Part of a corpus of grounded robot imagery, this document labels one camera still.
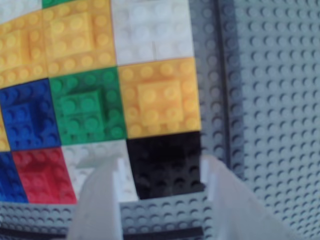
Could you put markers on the blue Lego cube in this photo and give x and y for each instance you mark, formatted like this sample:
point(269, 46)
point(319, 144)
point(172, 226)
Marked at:
point(11, 177)
point(27, 117)

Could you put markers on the red Lego cube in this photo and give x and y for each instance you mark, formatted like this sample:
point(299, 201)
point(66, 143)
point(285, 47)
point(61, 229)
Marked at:
point(42, 175)

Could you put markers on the green Lego cube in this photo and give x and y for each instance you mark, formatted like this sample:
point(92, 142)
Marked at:
point(57, 2)
point(87, 107)

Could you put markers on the white Lego cube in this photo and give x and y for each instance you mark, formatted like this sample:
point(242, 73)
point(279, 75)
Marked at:
point(152, 30)
point(17, 6)
point(82, 155)

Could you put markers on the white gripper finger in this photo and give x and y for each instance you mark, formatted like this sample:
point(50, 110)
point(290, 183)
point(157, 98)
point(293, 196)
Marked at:
point(235, 210)
point(97, 207)

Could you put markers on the black Lego cube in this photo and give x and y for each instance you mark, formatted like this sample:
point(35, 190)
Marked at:
point(165, 165)

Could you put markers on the gray Lego baseplate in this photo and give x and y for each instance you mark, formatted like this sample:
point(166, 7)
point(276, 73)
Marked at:
point(275, 100)

